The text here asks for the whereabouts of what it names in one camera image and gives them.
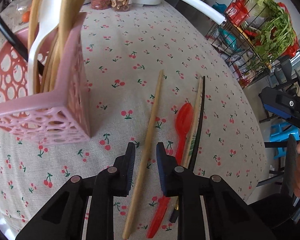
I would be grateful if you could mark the white electric pot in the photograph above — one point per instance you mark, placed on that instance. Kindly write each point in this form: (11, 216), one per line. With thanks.
(197, 2)

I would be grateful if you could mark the red plastic bag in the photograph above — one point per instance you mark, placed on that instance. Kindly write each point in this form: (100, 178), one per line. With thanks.
(293, 45)

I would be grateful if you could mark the bundle of wooden chopsticks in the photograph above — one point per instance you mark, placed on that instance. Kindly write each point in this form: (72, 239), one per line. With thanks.
(33, 25)

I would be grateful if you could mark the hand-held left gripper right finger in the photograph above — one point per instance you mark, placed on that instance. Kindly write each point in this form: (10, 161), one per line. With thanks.
(162, 166)

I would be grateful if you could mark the blue snack packet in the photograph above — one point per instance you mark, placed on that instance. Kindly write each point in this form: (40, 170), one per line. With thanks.
(227, 38)

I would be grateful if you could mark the red snack packet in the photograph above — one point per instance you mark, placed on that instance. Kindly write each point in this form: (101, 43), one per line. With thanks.
(237, 10)

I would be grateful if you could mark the small orange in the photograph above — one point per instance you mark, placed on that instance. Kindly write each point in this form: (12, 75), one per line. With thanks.
(26, 17)

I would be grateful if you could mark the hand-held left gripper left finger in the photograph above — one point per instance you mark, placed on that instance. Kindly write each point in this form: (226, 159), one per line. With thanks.
(131, 161)

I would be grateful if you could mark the green leafy herbs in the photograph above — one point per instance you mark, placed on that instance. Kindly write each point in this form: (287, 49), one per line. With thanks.
(274, 35)

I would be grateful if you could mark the glass jar with wooden lid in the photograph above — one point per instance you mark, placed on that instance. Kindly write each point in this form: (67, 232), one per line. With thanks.
(21, 1)

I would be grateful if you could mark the white plastic spoon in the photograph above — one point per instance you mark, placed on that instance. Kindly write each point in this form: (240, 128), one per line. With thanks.
(46, 20)

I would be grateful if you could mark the red plastic spoon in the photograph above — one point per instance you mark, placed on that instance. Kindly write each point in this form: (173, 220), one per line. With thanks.
(183, 120)

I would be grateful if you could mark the dark chair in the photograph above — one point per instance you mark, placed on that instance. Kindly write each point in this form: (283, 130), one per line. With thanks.
(283, 70)

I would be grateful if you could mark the pink perforated plastic basket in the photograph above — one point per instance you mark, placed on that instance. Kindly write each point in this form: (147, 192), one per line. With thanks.
(72, 70)

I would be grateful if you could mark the blue plastic stool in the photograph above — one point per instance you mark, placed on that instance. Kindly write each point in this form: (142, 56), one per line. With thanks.
(282, 135)

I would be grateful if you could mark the plain wooden chopstick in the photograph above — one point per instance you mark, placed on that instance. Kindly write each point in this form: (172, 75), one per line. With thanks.
(150, 130)

